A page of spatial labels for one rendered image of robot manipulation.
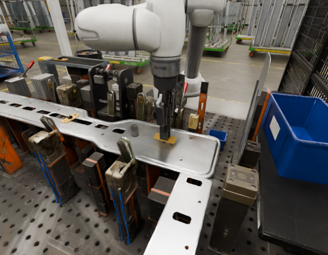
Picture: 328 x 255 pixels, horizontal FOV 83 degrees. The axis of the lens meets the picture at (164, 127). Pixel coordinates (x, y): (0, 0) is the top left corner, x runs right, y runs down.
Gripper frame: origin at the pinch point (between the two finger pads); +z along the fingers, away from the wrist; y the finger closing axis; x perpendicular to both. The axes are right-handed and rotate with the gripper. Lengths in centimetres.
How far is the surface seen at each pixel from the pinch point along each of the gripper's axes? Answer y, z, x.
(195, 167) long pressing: 8.5, 5.7, 14.0
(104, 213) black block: 19.5, 33.9, -18.8
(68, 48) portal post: -274, 37, -341
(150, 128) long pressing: -6.2, 5.5, -9.3
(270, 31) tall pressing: -689, 21, 83
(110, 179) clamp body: 24.8, 3.1, -6.4
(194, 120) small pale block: -10.9, 0.0, 8.0
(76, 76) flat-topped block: -30, -3, -70
